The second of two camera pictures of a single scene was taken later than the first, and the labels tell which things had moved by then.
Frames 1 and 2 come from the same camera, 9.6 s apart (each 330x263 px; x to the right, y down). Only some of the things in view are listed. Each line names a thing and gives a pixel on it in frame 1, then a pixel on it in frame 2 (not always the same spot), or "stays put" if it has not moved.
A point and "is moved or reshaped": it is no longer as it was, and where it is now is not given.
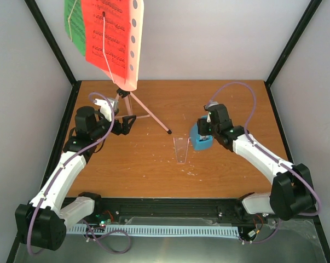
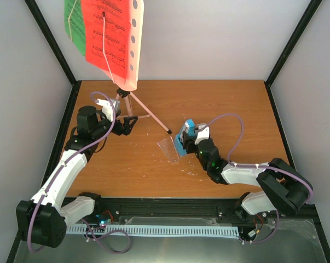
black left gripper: [125, 129] stays put
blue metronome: [201, 142] is moved or reshaped
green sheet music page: [74, 23] stays put
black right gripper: [202, 130] to [187, 143]
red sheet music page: [106, 32] stays put
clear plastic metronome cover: [181, 146] to [168, 148]
